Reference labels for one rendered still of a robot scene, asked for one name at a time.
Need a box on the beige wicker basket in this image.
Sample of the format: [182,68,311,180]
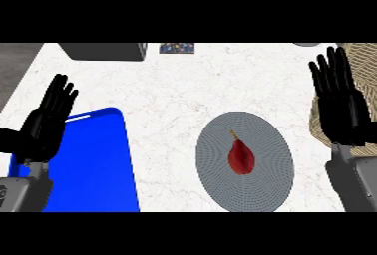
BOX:
[308,43,377,157]

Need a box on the grey oval placemat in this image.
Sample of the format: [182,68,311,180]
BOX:
[194,111,296,213]

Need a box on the blue cutting board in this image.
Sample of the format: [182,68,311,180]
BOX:
[8,107,142,213]

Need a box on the red pear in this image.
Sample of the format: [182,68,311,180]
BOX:
[227,129,256,175]

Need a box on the dark patterned box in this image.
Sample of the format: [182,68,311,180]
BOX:
[160,43,195,55]

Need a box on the dark grey appliance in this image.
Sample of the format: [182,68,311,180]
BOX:
[58,43,150,62]

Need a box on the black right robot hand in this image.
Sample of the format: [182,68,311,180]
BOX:
[308,46,377,147]

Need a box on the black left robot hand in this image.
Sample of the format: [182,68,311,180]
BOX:
[0,73,80,165]

